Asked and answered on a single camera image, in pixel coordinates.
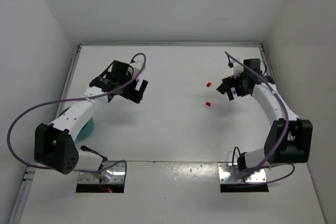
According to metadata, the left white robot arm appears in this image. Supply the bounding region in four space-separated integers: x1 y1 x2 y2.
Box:
34 60 148 175

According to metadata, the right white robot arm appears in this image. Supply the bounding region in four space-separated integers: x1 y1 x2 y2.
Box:
217 55 313 174

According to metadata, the teal round divided container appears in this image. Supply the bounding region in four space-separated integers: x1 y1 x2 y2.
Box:
53 108 94 142

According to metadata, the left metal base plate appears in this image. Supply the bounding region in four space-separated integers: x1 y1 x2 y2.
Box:
78 161 127 185

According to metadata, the metal base plate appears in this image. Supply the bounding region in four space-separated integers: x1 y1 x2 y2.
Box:
78 161 127 185
217 162 267 185

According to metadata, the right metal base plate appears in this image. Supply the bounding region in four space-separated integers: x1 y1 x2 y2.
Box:
217 162 267 185

